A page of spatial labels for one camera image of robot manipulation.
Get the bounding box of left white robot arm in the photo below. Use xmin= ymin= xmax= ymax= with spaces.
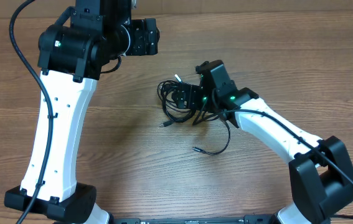
xmin=4 ymin=0 xmax=159 ymax=223

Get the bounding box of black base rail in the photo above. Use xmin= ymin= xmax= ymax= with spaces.
xmin=108 ymin=214 xmax=279 ymax=224

